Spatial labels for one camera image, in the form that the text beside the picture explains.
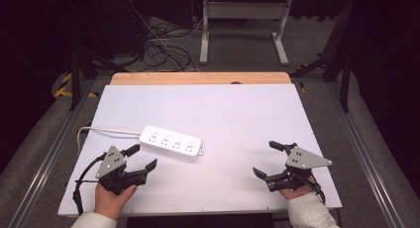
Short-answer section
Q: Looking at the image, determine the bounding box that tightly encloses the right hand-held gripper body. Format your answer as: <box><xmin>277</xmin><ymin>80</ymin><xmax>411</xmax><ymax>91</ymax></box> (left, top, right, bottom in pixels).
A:
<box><xmin>266</xmin><ymin>143</ymin><xmax>334</xmax><ymax>193</ymax></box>

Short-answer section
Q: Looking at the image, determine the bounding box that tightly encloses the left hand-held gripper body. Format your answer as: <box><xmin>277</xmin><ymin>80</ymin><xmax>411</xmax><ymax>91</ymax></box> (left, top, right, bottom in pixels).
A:
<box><xmin>95</xmin><ymin>145</ymin><xmax>149</xmax><ymax>195</ymax></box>

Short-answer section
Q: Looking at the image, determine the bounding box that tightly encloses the white power strip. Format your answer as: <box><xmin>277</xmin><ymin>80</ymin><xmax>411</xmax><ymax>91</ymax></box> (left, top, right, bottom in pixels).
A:
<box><xmin>138</xmin><ymin>124</ymin><xmax>205</xmax><ymax>161</ymax></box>

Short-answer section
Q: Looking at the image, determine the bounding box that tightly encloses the person's right hand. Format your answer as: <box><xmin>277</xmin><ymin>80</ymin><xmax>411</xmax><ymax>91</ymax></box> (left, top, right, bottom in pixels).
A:
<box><xmin>278</xmin><ymin>183</ymin><xmax>313</xmax><ymax>201</ymax></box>

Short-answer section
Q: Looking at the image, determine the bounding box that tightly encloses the person's left hand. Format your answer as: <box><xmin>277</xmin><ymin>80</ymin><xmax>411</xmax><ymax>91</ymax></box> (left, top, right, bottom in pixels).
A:
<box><xmin>94</xmin><ymin>182</ymin><xmax>139</xmax><ymax>221</ymax></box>

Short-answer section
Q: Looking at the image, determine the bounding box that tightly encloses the white board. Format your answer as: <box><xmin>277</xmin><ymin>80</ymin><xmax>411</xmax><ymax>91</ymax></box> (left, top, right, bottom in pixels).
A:
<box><xmin>56</xmin><ymin>83</ymin><xmax>344</xmax><ymax>218</ymax></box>

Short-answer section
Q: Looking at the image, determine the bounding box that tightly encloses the yellow black hazard tape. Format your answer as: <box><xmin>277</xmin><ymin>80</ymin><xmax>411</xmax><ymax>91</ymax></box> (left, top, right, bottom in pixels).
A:
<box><xmin>53</xmin><ymin>71</ymin><xmax>100</xmax><ymax>99</ymax></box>

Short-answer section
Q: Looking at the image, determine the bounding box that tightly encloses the black metal stand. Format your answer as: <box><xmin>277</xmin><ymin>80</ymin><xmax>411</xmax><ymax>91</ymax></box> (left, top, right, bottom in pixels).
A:
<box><xmin>66</xmin><ymin>48</ymin><xmax>131</xmax><ymax>112</ymax></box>
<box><xmin>289</xmin><ymin>0</ymin><xmax>357</xmax><ymax>114</ymax></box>

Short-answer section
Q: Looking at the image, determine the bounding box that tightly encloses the wooden table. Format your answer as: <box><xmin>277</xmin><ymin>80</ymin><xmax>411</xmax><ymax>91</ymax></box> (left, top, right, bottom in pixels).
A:
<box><xmin>109</xmin><ymin>71</ymin><xmax>292</xmax><ymax>86</ymax></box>

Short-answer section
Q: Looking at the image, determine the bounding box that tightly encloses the white power strip cable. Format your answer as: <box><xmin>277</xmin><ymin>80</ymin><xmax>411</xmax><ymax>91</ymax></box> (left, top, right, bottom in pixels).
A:
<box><xmin>75</xmin><ymin>126</ymin><xmax>143</xmax><ymax>157</ymax></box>

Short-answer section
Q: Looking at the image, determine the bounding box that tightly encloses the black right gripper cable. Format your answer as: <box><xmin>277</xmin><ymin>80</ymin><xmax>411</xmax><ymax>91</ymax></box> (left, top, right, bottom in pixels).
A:
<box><xmin>306</xmin><ymin>170</ymin><xmax>342</xmax><ymax>226</ymax></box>

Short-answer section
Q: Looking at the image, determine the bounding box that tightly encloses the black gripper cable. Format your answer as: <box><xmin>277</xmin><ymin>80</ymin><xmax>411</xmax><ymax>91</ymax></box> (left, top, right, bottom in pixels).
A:
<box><xmin>306</xmin><ymin>170</ymin><xmax>342</xmax><ymax>226</ymax></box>
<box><xmin>71</xmin><ymin>151</ymin><xmax>109</xmax><ymax>216</ymax></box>

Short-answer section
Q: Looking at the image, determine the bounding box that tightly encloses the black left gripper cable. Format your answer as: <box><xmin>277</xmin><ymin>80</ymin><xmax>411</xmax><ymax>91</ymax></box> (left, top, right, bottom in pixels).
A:
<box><xmin>71</xmin><ymin>151</ymin><xmax>109</xmax><ymax>216</ymax></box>

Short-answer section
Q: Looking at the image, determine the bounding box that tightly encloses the metal floor rail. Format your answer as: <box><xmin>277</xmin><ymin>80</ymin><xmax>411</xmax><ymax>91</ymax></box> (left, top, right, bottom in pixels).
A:
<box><xmin>6</xmin><ymin>78</ymin><xmax>97</xmax><ymax>228</ymax></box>
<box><xmin>326</xmin><ymin>81</ymin><xmax>406</xmax><ymax>228</ymax></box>

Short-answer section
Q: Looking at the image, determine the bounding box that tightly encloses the bundle of black floor cables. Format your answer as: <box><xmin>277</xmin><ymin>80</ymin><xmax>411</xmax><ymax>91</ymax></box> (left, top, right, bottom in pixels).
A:
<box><xmin>138</xmin><ymin>18</ymin><xmax>207</xmax><ymax>73</ymax></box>

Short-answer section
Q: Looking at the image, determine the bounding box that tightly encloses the thin white floor cable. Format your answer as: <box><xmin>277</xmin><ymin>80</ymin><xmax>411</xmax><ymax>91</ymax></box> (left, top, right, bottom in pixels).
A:
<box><xmin>127</xmin><ymin>0</ymin><xmax>196</xmax><ymax>72</ymax></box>

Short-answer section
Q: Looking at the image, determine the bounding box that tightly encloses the white metal desk frame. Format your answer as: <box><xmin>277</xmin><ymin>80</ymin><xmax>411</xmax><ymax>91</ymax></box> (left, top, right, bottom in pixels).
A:
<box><xmin>198</xmin><ymin>0</ymin><xmax>294</xmax><ymax>66</ymax></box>

